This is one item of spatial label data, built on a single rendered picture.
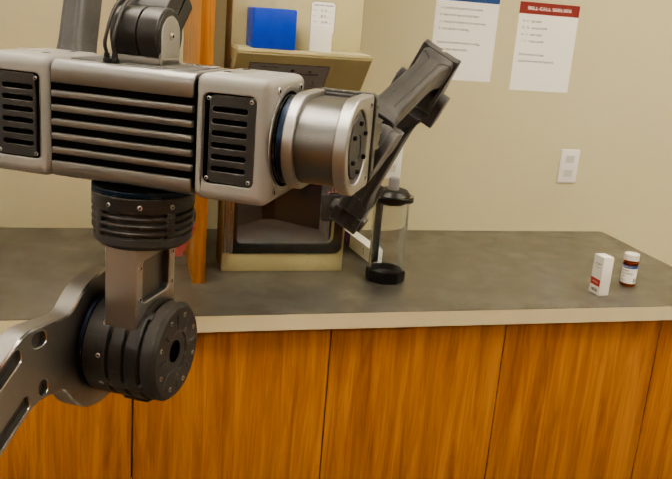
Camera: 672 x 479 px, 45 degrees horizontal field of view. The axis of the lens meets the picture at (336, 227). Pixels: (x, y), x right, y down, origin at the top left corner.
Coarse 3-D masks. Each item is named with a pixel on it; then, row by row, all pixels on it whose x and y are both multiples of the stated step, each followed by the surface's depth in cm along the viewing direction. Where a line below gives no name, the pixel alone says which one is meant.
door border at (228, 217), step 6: (228, 204) 202; (234, 204) 202; (228, 210) 202; (228, 216) 203; (228, 222) 203; (228, 228) 204; (228, 234) 204; (228, 240) 205; (228, 246) 205; (228, 252) 205
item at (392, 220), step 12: (384, 204) 203; (396, 204) 202; (408, 204) 203; (384, 216) 204; (396, 216) 203; (408, 216) 207; (372, 228) 208; (384, 228) 204; (396, 228) 204; (372, 240) 208; (384, 240) 205; (396, 240) 205; (372, 252) 208; (384, 252) 206; (396, 252) 206; (372, 264) 208; (384, 264) 207; (396, 264) 207
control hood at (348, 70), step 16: (240, 48) 183; (256, 48) 183; (240, 64) 186; (304, 64) 189; (320, 64) 190; (336, 64) 190; (352, 64) 191; (368, 64) 192; (336, 80) 196; (352, 80) 196
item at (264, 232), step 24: (288, 192) 205; (312, 192) 207; (240, 216) 204; (264, 216) 205; (288, 216) 207; (312, 216) 208; (240, 240) 205; (264, 240) 207; (288, 240) 209; (312, 240) 210; (336, 240) 212
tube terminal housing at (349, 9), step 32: (256, 0) 191; (288, 0) 193; (320, 0) 195; (352, 0) 197; (352, 32) 199; (224, 64) 204; (224, 256) 207; (256, 256) 209; (288, 256) 211; (320, 256) 213
